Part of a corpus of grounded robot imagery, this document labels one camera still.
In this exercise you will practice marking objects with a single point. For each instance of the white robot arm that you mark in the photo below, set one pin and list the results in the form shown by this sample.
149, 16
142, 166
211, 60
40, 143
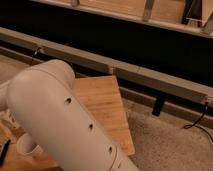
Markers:
42, 101

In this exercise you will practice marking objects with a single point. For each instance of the grey metal rail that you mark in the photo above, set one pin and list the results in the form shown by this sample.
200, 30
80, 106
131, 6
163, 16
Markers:
163, 82

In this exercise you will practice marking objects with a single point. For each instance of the black rail bracket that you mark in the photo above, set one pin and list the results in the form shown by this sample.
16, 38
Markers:
158, 105

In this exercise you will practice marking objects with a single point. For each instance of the white paper cup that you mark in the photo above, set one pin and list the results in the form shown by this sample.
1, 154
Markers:
26, 146

